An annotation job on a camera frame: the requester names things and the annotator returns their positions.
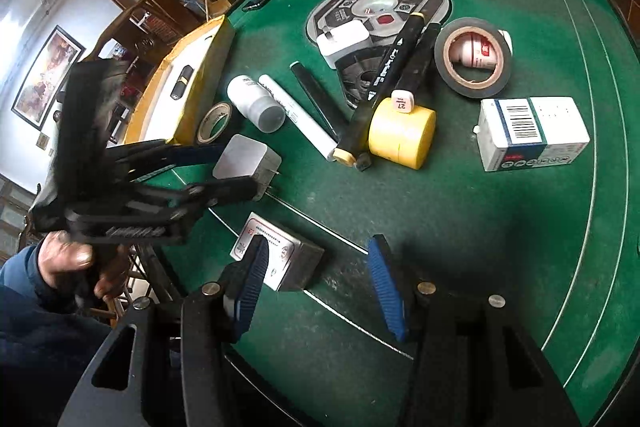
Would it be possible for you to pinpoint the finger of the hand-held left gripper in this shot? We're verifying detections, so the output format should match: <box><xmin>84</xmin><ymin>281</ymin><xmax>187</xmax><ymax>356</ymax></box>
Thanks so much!
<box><xmin>105</xmin><ymin>139</ymin><xmax>228</xmax><ymax>182</ymax></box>
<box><xmin>120</xmin><ymin>176</ymin><xmax>260</xmax><ymax>228</ymax></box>

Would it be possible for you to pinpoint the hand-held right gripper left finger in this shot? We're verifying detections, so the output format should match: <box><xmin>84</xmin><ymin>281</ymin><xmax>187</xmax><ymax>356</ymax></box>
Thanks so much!
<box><xmin>59</xmin><ymin>234</ymin><xmax>271</xmax><ymax>427</ymax></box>

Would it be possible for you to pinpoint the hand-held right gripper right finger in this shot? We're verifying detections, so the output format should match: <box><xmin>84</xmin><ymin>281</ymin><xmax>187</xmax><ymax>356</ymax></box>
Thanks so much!
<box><xmin>367</xmin><ymin>234</ymin><xmax>581</xmax><ymax>427</ymax></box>

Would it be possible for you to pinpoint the grey charger cube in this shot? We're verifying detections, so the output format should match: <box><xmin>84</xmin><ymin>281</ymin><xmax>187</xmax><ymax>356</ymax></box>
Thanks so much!
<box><xmin>212</xmin><ymin>134</ymin><xmax>282</xmax><ymax>202</ymax></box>

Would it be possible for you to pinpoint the white box with red label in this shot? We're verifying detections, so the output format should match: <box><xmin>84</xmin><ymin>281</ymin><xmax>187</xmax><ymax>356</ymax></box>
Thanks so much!
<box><xmin>229</xmin><ymin>212</ymin><xmax>325</xmax><ymax>293</ymax></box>

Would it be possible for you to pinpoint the white bottle with grey cap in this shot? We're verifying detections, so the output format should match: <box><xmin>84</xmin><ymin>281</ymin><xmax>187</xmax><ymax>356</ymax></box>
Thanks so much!
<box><xmin>226</xmin><ymin>75</ymin><xmax>287</xmax><ymax>134</ymax></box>

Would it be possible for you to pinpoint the yellow cardboard box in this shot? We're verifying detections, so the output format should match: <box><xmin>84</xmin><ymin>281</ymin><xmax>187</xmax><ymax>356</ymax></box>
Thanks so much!
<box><xmin>122</xmin><ymin>14</ymin><xmax>237</xmax><ymax>146</ymax></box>

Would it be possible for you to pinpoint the black marker with yellow caps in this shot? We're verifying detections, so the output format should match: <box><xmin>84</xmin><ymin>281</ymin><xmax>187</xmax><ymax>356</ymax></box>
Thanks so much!
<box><xmin>334</xmin><ymin>10</ymin><xmax>426</xmax><ymax>168</ymax></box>

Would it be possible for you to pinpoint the black tape roll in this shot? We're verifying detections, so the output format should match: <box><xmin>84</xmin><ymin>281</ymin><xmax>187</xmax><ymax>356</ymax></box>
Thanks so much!
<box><xmin>434</xmin><ymin>17</ymin><xmax>513</xmax><ymax>99</ymax></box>

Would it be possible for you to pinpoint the black marker with white cap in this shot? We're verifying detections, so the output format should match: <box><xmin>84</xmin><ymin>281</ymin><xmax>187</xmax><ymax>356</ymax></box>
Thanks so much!
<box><xmin>390</xmin><ymin>22</ymin><xmax>443</xmax><ymax>112</ymax></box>

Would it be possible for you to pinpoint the white and red bottle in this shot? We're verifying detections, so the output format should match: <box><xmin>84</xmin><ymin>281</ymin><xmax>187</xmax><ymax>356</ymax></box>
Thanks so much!
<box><xmin>447</xmin><ymin>29</ymin><xmax>513</xmax><ymax>68</ymax></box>

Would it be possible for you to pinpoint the person's left forearm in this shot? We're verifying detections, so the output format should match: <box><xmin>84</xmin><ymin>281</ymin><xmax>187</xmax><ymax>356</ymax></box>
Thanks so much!
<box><xmin>0</xmin><ymin>241</ymin><xmax>118</xmax><ymax>427</ymax></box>

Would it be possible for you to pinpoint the person's left hand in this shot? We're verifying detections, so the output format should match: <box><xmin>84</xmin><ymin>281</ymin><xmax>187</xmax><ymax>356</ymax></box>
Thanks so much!
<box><xmin>40</xmin><ymin>231</ymin><xmax>132</xmax><ymax>303</ymax></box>

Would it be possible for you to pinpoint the small beige tape roll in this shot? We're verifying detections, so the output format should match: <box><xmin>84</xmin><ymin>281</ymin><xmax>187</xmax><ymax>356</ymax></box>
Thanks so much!
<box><xmin>196</xmin><ymin>102</ymin><xmax>235</xmax><ymax>145</ymax></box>

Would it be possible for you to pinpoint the black lighter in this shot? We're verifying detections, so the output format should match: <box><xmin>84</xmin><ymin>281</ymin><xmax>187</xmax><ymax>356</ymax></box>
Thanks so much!
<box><xmin>170</xmin><ymin>66</ymin><xmax>195</xmax><ymax>102</ymax></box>

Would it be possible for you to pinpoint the yellow tape roll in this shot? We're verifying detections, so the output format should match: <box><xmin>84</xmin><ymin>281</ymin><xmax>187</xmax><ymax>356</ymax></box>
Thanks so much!
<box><xmin>368</xmin><ymin>97</ymin><xmax>437</xmax><ymax>171</ymax></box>

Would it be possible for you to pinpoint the white charger adapter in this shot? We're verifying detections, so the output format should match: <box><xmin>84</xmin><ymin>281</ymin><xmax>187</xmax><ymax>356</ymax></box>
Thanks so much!
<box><xmin>315</xmin><ymin>19</ymin><xmax>373</xmax><ymax>68</ymax></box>

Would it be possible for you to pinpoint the white and blue medicine box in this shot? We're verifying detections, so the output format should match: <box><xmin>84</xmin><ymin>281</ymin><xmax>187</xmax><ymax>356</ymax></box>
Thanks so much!
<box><xmin>472</xmin><ymin>97</ymin><xmax>592</xmax><ymax>172</ymax></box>

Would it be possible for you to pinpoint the round table control panel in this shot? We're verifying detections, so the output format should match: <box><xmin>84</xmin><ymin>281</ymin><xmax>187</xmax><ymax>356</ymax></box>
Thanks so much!
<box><xmin>305</xmin><ymin>0</ymin><xmax>452</xmax><ymax>52</ymax></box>

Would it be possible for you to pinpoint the framed wall picture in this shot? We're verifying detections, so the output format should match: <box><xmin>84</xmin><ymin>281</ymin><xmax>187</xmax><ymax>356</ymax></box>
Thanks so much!
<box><xmin>11</xmin><ymin>25</ymin><xmax>87</xmax><ymax>130</ymax></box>

